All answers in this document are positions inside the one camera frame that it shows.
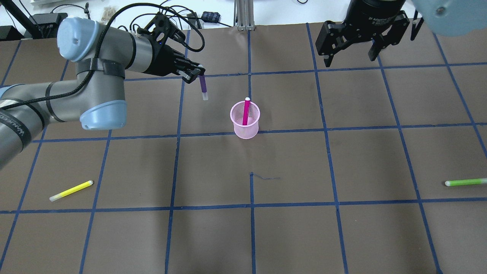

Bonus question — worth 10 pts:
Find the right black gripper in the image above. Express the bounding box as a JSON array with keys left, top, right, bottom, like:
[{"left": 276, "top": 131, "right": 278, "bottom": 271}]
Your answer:
[{"left": 315, "top": 0, "right": 409, "bottom": 68}]

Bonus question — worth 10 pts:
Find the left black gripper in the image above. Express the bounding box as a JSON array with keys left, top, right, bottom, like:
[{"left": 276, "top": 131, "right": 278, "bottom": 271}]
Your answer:
[{"left": 143, "top": 12, "right": 206, "bottom": 84}]

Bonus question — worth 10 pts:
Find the purple pen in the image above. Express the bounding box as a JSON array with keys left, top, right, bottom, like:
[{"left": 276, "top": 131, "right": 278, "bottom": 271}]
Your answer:
[{"left": 199, "top": 74, "right": 209, "bottom": 101}]

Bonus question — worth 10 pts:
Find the pink pen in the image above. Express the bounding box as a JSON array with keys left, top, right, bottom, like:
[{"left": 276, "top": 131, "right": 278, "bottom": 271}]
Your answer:
[{"left": 242, "top": 97, "right": 251, "bottom": 126}]

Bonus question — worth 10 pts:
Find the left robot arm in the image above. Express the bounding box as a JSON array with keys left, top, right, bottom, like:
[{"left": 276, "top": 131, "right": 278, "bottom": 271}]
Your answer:
[{"left": 0, "top": 14, "right": 205, "bottom": 167}]

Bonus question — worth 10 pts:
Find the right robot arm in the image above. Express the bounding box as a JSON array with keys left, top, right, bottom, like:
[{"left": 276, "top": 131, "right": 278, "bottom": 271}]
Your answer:
[{"left": 315, "top": 0, "right": 487, "bottom": 67}]

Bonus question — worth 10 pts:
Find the pink mesh cup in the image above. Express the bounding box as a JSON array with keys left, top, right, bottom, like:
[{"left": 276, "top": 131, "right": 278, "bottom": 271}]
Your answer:
[{"left": 230, "top": 97, "right": 261, "bottom": 139}]

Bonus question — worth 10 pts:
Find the plaid blue pouch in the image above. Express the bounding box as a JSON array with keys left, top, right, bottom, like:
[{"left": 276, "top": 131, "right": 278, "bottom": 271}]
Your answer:
[{"left": 201, "top": 11, "right": 221, "bottom": 23}]

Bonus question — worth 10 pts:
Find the black box on desk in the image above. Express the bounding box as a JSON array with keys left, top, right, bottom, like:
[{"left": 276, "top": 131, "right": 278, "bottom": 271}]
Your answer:
[{"left": 29, "top": 13, "right": 68, "bottom": 38}]

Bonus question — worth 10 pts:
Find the yellow pen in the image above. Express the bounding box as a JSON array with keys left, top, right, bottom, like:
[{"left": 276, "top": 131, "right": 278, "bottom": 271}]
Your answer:
[{"left": 49, "top": 180, "right": 94, "bottom": 202}]

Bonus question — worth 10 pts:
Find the green pen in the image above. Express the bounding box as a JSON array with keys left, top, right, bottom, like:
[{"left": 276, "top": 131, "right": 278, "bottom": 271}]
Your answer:
[{"left": 444, "top": 178, "right": 487, "bottom": 187}]

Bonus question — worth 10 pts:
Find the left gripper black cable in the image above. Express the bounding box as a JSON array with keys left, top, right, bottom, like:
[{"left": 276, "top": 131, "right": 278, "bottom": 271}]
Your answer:
[{"left": 0, "top": 3, "right": 206, "bottom": 111}]

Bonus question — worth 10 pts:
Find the front aluminium frame post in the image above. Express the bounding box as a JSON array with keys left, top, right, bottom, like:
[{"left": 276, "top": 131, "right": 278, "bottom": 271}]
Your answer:
[{"left": 234, "top": 0, "right": 255, "bottom": 31}]

